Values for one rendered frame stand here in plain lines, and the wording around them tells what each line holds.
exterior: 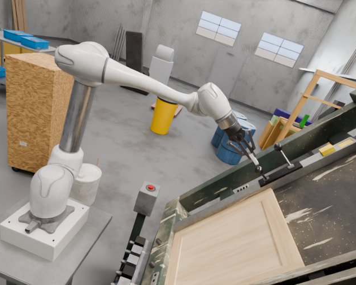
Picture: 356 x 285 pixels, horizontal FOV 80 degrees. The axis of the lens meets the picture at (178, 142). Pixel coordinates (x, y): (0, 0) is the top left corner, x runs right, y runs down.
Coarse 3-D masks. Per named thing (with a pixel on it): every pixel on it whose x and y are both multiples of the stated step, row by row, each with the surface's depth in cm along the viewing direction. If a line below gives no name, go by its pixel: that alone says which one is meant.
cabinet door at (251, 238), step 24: (264, 192) 98; (216, 216) 107; (240, 216) 96; (264, 216) 87; (192, 240) 104; (216, 240) 94; (240, 240) 85; (264, 240) 78; (288, 240) 72; (168, 264) 101; (192, 264) 91; (216, 264) 83; (240, 264) 77; (264, 264) 71; (288, 264) 66
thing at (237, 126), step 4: (236, 124) 94; (228, 128) 95; (232, 128) 94; (236, 128) 94; (240, 128) 95; (228, 132) 96; (232, 132) 95; (236, 132) 95; (240, 132) 97; (244, 132) 97; (228, 136) 99; (232, 136) 98; (236, 136) 98; (244, 136) 97; (232, 140) 99; (240, 140) 98
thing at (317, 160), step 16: (336, 144) 91; (352, 144) 86; (304, 160) 96; (320, 160) 90; (336, 160) 89; (288, 176) 95; (240, 192) 106; (256, 192) 101; (208, 208) 113; (224, 208) 107; (176, 224) 120
